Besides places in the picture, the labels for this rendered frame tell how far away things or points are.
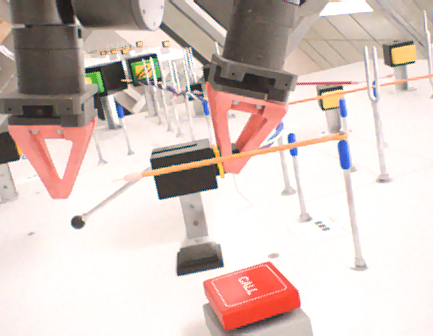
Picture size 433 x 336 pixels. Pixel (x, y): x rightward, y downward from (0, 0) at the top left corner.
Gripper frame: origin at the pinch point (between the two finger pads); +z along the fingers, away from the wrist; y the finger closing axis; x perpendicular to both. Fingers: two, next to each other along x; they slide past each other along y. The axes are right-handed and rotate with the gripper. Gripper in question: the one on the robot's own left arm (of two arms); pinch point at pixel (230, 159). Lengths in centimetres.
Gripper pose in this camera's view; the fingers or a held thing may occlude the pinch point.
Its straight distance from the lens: 53.1
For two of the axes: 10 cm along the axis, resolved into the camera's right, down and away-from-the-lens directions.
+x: -9.7, -1.8, -1.5
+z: -2.1, 9.5, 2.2
